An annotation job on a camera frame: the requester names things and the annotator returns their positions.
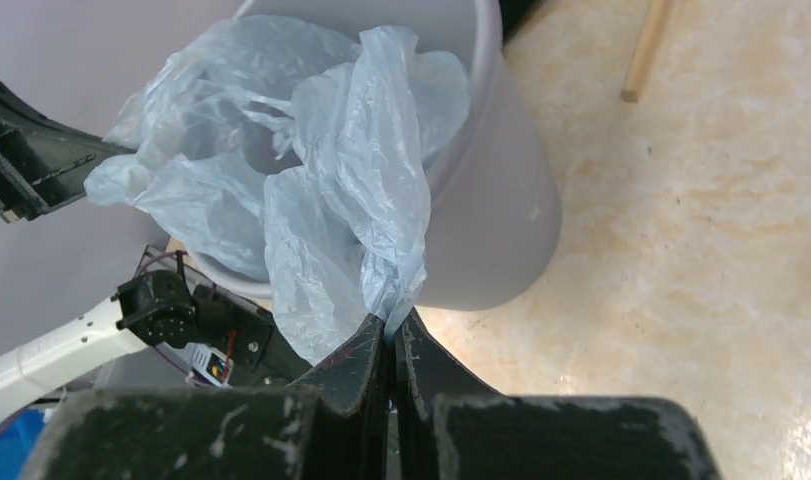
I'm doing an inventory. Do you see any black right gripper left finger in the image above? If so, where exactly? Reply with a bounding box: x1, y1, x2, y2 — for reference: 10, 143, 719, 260
21, 316, 387, 479

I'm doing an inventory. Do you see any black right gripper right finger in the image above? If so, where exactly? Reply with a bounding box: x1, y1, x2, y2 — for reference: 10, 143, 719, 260
393, 312, 722, 479

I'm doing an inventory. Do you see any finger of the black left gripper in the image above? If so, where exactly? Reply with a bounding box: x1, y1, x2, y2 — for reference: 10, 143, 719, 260
0, 81, 133, 223

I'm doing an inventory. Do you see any grey plastic trash bin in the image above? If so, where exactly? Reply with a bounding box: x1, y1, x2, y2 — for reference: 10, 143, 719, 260
186, 0, 564, 313

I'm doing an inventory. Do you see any light blue trash bag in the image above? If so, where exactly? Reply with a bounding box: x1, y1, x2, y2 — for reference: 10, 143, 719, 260
84, 15, 470, 364

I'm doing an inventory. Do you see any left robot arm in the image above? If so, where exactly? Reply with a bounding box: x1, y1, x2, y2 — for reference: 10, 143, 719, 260
0, 81, 183, 425

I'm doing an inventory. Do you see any wooden clothes rack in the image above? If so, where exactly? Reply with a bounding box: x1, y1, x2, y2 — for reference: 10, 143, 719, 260
620, 0, 674, 103

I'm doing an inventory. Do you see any black t-shirt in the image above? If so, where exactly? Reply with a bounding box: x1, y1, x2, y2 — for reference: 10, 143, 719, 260
498, 0, 543, 44

